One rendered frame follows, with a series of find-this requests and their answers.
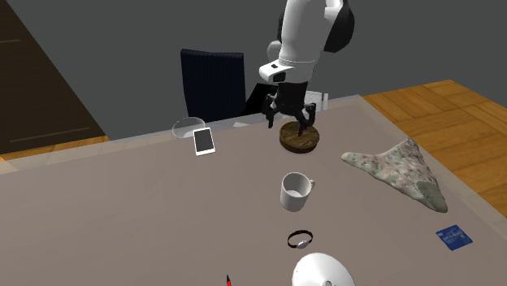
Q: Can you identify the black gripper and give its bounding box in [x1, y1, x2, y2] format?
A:
[262, 80, 318, 138]

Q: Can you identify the round brown wooden coaster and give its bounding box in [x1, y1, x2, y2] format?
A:
[279, 121, 320, 155]

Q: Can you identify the white mug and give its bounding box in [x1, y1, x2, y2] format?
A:
[279, 171, 316, 213]

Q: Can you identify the dark blue chair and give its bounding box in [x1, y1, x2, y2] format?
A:
[180, 48, 247, 124]

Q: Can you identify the white smartphone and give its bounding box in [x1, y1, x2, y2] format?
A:
[193, 127, 216, 157]

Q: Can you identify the clear glass bowl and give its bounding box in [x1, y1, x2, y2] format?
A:
[171, 116, 206, 140]

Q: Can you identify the mottled grey-green triangular cloth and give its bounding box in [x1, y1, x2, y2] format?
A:
[340, 137, 449, 214]

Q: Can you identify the black wristwatch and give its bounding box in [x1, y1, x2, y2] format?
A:
[287, 229, 314, 250]

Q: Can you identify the white dome-shaped object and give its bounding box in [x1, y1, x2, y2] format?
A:
[291, 252, 357, 286]

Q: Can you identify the grey desk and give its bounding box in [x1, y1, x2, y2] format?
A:
[0, 93, 507, 286]

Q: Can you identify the blue card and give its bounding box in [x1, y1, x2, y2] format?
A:
[435, 223, 475, 252]

